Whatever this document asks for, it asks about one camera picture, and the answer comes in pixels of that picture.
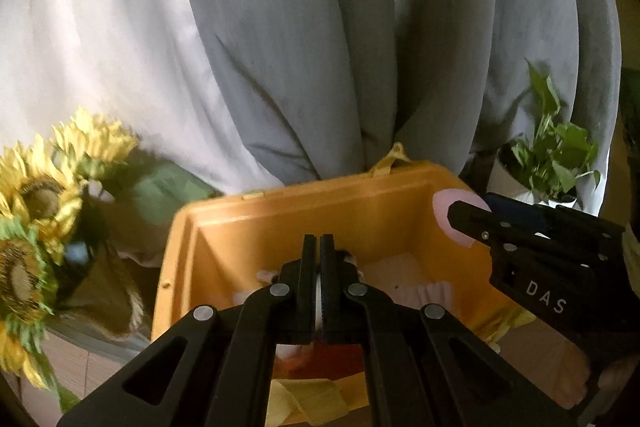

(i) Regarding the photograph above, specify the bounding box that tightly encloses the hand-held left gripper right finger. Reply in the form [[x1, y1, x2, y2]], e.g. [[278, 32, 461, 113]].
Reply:
[[321, 234, 581, 427]]

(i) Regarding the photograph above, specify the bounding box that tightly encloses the green plant in white pot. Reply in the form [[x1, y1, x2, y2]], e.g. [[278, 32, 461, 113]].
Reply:
[[487, 59, 603, 208]]

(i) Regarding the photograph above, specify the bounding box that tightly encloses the person's right hand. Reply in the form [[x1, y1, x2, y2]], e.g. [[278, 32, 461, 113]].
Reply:
[[552, 337, 640, 410]]

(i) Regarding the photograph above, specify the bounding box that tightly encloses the yellow cloth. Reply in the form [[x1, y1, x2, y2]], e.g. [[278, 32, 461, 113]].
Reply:
[[270, 377, 373, 427]]

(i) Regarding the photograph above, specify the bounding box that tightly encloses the white soft cloth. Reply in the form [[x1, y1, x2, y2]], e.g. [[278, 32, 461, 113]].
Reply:
[[360, 254, 453, 314]]

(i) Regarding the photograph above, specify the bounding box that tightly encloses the artificial sunflower bouquet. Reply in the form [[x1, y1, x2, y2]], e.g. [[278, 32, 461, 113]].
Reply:
[[0, 107, 223, 413]]

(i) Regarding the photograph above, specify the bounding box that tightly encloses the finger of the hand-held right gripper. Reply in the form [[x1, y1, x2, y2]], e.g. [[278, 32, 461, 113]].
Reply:
[[447, 202, 623, 265], [487, 193, 551, 220]]

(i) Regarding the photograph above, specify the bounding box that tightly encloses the pink soft sponge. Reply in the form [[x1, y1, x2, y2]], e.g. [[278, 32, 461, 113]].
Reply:
[[431, 189, 493, 250]]

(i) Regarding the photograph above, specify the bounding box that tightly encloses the grey curtain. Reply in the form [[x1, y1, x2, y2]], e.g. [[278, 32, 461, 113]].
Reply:
[[172, 0, 623, 218]]

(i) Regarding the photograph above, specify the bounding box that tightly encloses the burlap wrapped glass vase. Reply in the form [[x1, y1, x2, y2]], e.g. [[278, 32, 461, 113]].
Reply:
[[50, 242, 151, 358]]

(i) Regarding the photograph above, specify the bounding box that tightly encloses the yellow plastic bin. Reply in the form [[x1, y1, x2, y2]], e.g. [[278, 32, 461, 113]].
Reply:
[[151, 143, 507, 427]]

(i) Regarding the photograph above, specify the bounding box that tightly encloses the yellow fabric piece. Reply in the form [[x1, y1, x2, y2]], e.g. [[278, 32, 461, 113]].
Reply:
[[472, 304, 537, 353]]

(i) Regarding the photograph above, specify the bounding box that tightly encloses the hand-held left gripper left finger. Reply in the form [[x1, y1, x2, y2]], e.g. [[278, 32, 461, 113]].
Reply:
[[56, 234, 317, 427]]

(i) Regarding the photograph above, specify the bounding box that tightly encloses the black orange plush toy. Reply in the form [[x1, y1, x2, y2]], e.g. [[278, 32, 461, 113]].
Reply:
[[307, 249, 366, 380]]

